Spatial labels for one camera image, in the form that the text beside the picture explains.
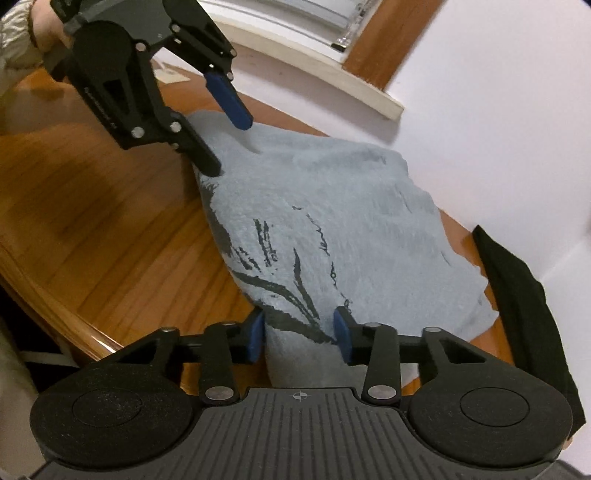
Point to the beige socket plate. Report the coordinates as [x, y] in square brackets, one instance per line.
[171, 76]

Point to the grey sweatshirt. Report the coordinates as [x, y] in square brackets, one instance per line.
[346, 207]

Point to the grey window blind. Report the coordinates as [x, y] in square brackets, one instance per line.
[277, 9]

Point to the person's left forearm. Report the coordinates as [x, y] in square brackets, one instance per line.
[16, 50]

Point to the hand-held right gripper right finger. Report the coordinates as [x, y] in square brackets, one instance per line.
[342, 337]

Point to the wooden window frame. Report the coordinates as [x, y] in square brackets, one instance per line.
[392, 41]

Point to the person's beige jacket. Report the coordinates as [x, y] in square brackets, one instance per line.
[16, 397]

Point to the person's left hand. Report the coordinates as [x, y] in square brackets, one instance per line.
[46, 25]

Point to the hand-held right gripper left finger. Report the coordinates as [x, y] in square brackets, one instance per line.
[256, 337]

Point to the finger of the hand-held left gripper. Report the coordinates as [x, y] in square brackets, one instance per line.
[228, 99]
[138, 120]

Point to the beige window sill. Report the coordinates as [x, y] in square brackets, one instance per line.
[332, 78]

